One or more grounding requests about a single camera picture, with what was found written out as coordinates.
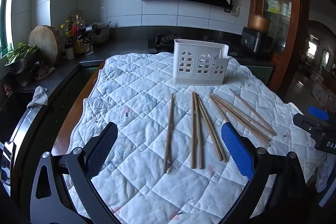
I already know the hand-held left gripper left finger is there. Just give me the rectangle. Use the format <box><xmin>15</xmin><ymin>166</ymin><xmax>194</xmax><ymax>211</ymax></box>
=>
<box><xmin>30</xmin><ymin>122</ymin><xmax>121</xmax><ymax>224</ymax></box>

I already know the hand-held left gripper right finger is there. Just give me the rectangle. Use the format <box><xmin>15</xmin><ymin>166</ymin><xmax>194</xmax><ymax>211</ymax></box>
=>
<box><xmin>218</xmin><ymin>122</ymin><xmax>309</xmax><ymax>224</ymax></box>

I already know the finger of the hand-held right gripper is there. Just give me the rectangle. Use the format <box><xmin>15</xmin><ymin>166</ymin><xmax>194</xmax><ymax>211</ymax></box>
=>
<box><xmin>308</xmin><ymin>106</ymin><xmax>330</xmax><ymax>122</ymax></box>
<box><xmin>293</xmin><ymin>113</ymin><xmax>336</xmax><ymax>139</ymax></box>

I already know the wooden chopstick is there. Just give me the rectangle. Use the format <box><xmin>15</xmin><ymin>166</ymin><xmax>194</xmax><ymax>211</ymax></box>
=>
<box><xmin>209</xmin><ymin>96</ymin><xmax>230</xmax><ymax>125</ymax></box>
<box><xmin>212</xmin><ymin>93</ymin><xmax>272</xmax><ymax>142</ymax></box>
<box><xmin>196</xmin><ymin>93</ymin><xmax>224</xmax><ymax>162</ymax></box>
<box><xmin>163</xmin><ymin>93</ymin><xmax>174</xmax><ymax>174</ymax></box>
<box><xmin>194</xmin><ymin>92</ymin><xmax>204</xmax><ymax>170</ymax></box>
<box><xmin>210</xmin><ymin>96</ymin><xmax>271</xmax><ymax>148</ymax></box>
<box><xmin>198</xmin><ymin>95</ymin><xmax>228</xmax><ymax>162</ymax></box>
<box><xmin>191</xmin><ymin>92</ymin><xmax>196</xmax><ymax>169</ymax></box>
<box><xmin>230</xmin><ymin>89</ymin><xmax>278</xmax><ymax>136</ymax></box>

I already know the white utensil holder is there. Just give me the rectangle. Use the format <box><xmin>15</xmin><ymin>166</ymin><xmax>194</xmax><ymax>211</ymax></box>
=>
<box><xmin>172</xmin><ymin>39</ymin><xmax>229</xmax><ymax>86</ymax></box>

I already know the white quilted mat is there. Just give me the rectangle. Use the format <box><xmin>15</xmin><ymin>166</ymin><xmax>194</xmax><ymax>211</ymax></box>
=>
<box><xmin>52</xmin><ymin>52</ymin><xmax>328</xmax><ymax>224</ymax></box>

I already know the green cabinet door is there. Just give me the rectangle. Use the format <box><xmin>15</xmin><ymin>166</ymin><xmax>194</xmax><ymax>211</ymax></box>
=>
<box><xmin>244</xmin><ymin>65</ymin><xmax>273</xmax><ymax>85</ymax></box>

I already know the grey dishcloth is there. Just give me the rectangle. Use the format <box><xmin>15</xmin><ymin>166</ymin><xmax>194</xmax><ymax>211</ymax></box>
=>
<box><xmin>27</xmin><ymin>86</ymin><xmax>49</xmax><ymax>109</ymax></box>

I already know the wooden glass-door cabinet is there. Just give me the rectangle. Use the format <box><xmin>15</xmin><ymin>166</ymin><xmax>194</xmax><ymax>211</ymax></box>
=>
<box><xmin>247</xmin><ymin>0</ymin><xmax>309</xmax><ymax>98</ymax></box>

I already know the brown cloth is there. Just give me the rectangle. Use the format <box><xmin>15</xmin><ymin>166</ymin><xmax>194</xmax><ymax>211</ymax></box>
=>
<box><xmin>34</xmin><ymin>67</ymin><xmax>55</xmax><ymax>80</ymax></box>

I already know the black countertop appliance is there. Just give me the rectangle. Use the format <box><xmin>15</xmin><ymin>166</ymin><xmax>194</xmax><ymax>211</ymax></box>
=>
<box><xmin>240</xmin><ymin>27</ymin><xmax>273</xmax><ymax>54</ymax></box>

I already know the small white jar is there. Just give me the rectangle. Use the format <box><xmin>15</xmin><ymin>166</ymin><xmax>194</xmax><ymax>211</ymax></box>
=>
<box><xmin>65</xmin><ymin>43</ymin><xmax>75</xmax><ymax>60</ymax></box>

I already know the copper-coloured pot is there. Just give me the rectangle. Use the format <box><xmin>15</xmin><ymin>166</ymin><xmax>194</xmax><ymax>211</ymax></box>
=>
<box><xmin>248</xmin><ymin>15</ymin><xmax>272</xmax><ymax>31</ymax></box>

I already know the dark oil bottle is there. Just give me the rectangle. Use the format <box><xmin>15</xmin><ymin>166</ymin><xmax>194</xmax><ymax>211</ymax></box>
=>
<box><xmin>71</xmin><ymin>15</ymin><xmax>87</xmax><ymax>54</ymax></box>

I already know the steel pressure cooker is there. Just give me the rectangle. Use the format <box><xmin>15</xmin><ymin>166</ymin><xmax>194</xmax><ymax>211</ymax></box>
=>
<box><xmin>87</xmin><ymin>21</ymin><xmax>111</xmax><ymax>45</ymax></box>

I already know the black gas stove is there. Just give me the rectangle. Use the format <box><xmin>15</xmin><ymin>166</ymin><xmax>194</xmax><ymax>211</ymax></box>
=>
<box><xmin>148</xmin><ymin>34</ymin><xmax>231</xmax><ymax>55</ymax></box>

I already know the round wooden cutting board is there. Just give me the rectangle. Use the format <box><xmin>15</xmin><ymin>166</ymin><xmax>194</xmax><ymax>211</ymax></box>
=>
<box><xmin>28</xmin><ymin>25</ymin><xmax>61</xmax><ymax>67</ymax></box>

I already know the steel bowl of greens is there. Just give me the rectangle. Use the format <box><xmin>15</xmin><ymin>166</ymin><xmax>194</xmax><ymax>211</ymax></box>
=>
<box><xmin>4</xmin><ymin>43</ymin><xmax>42</xmax><ymax>75</ymax></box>

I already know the yellow-cap bottle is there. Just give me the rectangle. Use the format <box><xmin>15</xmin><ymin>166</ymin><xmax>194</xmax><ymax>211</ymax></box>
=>
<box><xmin>65</xmin><ymin>20</ymin><xmax>72</xmax><ymax>43</ymax></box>

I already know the window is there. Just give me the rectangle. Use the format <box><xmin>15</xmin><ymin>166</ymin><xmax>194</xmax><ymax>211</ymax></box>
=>
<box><xmin>0</xmin><ymin>0</ymin><xmax>20</xmax><ymax>56</ymax></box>

